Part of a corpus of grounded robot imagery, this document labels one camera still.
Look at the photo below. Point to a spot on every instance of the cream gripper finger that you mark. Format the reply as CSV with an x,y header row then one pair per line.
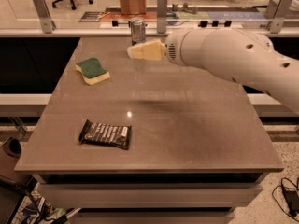
x,y
153,50

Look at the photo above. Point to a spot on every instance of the silver blue redbull can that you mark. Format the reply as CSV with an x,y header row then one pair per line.
x,y
138,33

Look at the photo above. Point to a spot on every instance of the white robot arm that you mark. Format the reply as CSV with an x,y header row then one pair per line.
x,y
231,54

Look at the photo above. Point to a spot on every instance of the brown cardboard box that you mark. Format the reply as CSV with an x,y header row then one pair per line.
x,y
133,7

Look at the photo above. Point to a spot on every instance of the green yellow sponge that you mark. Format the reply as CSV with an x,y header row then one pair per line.
x,y
92,71

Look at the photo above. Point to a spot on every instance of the black snack bar wrapper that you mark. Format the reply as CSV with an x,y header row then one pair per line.
x,y
106,135

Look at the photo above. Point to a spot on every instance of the upper grey drawer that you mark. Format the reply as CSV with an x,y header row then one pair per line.
x,y
150,195

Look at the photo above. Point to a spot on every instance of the brown bin at left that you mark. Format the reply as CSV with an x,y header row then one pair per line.
x,y
10,151

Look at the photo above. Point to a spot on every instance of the middle metal glass post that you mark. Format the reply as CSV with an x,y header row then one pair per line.
x,y
161,16

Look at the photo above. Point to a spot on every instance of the metal glass post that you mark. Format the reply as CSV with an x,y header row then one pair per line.
x,y
46,22
276,16
161,16

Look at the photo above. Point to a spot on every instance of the left metal glass post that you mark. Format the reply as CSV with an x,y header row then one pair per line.
x,y
46,22

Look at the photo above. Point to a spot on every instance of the right metal glass post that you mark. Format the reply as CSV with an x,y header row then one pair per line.
x,y
276,16

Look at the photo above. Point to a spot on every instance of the black power adapter with cable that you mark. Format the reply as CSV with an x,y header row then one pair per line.
x,y
289,191

